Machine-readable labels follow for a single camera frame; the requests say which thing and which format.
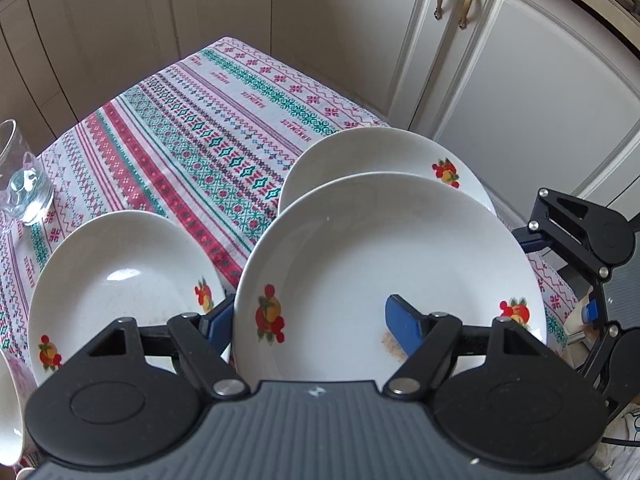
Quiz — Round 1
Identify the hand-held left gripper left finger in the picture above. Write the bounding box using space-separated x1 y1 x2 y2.
87 294 251 401

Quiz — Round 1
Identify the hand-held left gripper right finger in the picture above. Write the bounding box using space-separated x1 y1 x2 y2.
382 294 546 401

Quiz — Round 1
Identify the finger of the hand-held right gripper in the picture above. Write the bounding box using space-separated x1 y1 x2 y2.
512 187 613 281
580 280 626 406

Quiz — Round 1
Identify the white plate with fruit print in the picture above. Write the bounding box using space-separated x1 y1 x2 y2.
233 172 548 385
277 127 497 217
28 210 232 388

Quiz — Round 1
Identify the white bowl with pink print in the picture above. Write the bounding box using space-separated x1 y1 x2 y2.
0 352 27 466

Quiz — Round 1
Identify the white cloth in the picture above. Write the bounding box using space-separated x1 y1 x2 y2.
597 400 640 480

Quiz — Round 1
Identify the red green patterned tablecloth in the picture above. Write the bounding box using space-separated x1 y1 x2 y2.
0 36 583 386

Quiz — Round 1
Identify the clear glass mug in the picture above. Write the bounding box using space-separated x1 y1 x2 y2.
0 119 55 226

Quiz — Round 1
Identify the cream kitchen cabinet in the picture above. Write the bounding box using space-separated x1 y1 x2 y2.
0 0 640 221

